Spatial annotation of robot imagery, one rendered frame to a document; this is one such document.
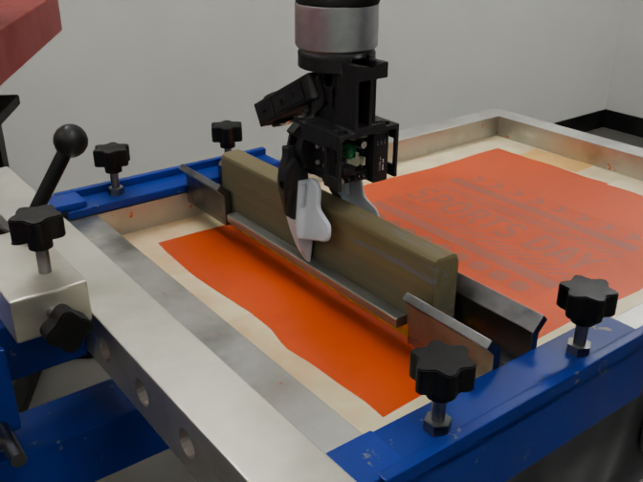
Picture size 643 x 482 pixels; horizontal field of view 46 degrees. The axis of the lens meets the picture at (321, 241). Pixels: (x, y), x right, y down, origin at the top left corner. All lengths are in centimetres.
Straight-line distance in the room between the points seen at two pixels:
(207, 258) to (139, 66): 202
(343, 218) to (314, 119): 10
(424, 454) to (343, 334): 24
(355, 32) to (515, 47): 351
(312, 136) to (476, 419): 30
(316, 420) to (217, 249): 38
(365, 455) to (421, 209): 55
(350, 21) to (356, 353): 29
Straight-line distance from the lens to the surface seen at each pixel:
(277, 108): 76
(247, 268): 85
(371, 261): 70
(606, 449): 97
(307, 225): 74
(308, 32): 67
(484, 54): 399
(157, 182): 99
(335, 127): 69
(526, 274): 86
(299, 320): 75
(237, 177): 87
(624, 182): 118
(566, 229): 99
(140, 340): 57
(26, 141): 276
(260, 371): 62
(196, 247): 91
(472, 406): 57
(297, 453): 46
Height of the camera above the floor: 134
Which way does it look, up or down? 25 degrees down
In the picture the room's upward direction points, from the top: straight up
